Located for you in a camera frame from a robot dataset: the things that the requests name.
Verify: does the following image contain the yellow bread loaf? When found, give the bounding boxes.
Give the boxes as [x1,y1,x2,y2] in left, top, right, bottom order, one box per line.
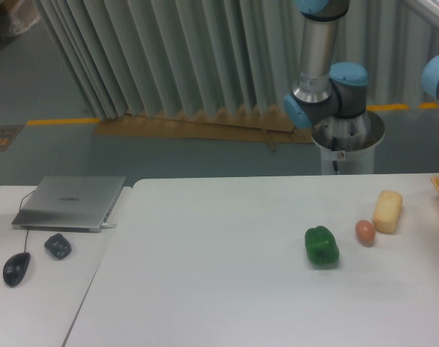
[372,190,403,234]

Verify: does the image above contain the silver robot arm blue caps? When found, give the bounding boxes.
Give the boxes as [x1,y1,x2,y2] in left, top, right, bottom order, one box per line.
[284,1,439,129]

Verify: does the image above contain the brown cardboard sheet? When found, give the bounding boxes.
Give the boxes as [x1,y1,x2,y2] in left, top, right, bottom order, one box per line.
[93,105,312,150]

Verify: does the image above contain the grey-green pleated curtain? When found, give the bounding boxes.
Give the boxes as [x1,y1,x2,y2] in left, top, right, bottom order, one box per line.
[36,1,439,119]

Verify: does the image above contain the white usb plug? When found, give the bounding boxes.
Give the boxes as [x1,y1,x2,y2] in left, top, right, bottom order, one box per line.
[101,223,116,229]

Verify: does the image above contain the green bell pepper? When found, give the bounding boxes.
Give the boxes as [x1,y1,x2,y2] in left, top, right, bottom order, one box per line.
[304,226,340,270]

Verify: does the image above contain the silver closed laptop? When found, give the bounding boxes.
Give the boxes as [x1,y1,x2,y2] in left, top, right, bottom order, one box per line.
[12,176,125,232]

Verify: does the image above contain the brown egg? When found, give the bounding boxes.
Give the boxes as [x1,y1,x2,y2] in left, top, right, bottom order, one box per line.
[355,220,376,247]

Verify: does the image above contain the black computer mouse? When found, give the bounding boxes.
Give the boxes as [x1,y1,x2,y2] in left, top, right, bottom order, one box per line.
[2,252,31,288]

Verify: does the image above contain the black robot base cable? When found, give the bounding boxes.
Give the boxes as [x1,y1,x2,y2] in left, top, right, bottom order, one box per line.
[330,137,341,176]

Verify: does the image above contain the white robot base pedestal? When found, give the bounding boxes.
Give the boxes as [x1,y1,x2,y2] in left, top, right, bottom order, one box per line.
[311,111,385,175]

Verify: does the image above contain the black mouse cable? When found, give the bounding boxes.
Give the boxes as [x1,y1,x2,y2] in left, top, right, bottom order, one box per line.
[0,184,37,254]

